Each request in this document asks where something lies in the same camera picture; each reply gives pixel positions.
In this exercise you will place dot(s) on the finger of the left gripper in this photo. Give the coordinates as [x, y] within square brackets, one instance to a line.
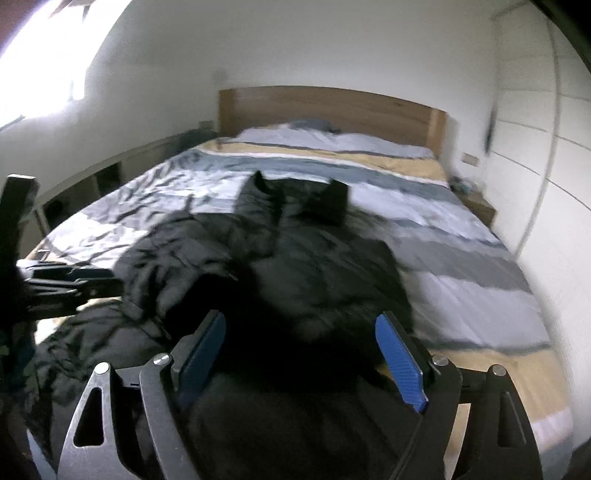
[50, 270]
[52, 299]

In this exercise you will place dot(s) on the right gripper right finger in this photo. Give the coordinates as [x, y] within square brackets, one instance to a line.
[498, 443]

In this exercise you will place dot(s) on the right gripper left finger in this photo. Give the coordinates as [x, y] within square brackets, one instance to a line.
[100, 441]

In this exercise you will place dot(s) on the black puffer coat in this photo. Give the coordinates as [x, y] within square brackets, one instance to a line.
[295, 391]

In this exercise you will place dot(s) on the dark clothes on shelf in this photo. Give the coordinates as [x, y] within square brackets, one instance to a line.
[190, 139]

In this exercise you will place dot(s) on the white low shelf unit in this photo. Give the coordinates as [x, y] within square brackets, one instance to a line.
[72, 195]

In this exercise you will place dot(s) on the window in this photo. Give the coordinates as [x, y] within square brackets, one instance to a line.
[44, 66]

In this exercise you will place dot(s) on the wooden nightstand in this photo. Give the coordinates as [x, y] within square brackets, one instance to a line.
[480, 207]

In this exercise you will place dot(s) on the items on nightstand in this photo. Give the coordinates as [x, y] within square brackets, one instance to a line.
[462, 186]

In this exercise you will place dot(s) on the blue grey pillow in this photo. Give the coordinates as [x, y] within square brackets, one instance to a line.
[314, 124]

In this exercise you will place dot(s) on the wooden headboard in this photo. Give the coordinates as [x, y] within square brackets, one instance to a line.
[390, 118]

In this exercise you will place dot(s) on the white sliding wardrobe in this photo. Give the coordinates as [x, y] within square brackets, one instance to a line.
[538, 178]

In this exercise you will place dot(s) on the wall socket plate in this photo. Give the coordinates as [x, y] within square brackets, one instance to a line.
[470, 159]

